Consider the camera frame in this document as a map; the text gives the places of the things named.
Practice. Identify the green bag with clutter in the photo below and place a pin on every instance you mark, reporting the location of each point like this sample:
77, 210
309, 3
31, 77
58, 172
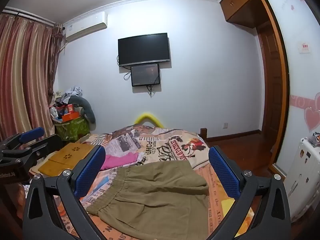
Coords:
72, 130

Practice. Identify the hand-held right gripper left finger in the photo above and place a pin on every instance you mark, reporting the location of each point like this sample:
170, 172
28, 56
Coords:
90, 172

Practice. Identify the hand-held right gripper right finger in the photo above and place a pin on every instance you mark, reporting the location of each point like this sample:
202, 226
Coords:
222, 172

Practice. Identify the white and red sticker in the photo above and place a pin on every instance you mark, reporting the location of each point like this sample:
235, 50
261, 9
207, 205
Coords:
304, 47

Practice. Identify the pile of clothes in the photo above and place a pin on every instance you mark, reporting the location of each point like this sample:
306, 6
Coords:
71, 93

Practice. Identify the grey plush pillow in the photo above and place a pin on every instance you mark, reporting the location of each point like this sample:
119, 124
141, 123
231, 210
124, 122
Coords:
88, 110

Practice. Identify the white appliance with stickers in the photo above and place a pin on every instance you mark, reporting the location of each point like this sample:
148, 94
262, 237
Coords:
302, 172

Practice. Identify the wooden door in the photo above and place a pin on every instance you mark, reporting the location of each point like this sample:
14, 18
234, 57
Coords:
271, 85

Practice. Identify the white wall socket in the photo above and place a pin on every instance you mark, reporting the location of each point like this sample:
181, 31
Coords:
225, 125

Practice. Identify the red box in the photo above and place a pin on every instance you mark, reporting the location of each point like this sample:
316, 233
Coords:
65, 108

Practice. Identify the small black framed monitor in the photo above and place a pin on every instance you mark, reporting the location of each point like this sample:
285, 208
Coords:
145, 75

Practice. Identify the khaki pants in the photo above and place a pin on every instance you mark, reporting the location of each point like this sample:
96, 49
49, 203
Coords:
155, 195

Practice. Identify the wooden overhead cabinet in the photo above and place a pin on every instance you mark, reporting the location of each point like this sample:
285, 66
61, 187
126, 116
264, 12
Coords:
240, 2

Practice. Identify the white air conditioner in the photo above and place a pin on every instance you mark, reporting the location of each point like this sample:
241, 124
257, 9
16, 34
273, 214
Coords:
85, 26

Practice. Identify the yellow curved cushion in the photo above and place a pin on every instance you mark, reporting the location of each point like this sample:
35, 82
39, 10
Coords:
147, 117

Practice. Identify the printed blanket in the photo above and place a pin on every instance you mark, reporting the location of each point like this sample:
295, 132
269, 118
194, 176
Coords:
175, 142

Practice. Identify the black wall television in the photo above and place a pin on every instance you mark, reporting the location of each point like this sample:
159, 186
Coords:
143, 48

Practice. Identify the pink cloth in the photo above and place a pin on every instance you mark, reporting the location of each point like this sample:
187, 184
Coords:
117, 161

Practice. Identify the wooden bed post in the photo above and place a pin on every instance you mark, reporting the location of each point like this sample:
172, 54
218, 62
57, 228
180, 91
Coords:
203, 133

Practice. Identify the orange box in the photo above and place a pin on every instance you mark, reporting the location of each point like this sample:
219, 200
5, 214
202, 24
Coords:
70, 117

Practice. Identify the striped pink curtain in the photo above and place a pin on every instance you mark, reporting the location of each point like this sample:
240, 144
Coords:
22, 75

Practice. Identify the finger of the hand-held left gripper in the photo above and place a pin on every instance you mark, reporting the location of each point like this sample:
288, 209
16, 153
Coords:
32, 133
47, 143

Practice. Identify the white curtain rail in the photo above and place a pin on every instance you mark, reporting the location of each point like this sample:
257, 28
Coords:
27, 13

